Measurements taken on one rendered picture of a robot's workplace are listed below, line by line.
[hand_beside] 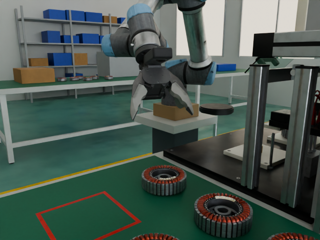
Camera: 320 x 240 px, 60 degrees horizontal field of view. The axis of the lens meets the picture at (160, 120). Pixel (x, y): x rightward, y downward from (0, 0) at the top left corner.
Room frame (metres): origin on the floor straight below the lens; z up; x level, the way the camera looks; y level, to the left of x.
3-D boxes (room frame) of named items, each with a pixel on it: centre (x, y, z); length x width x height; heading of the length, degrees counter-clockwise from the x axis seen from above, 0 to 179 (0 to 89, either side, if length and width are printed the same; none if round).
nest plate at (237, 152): (0.80, -0.30, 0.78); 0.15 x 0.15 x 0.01; 38
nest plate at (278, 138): (0.95, -0.49, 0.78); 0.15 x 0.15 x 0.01; 38
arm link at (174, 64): (1.46, -0.09, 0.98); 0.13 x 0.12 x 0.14; 66
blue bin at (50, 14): (6.64, 2.38, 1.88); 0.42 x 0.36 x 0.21; 38
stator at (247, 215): (0.49, -0.12, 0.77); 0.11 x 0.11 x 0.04
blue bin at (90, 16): (7.17, 1.69, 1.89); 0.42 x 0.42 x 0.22; 38
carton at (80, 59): (6.93, 2.02, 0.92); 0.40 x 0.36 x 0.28; 38
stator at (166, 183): (0.64, -0.01, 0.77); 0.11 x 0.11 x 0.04
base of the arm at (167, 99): (1.46, -0.08, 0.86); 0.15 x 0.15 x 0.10
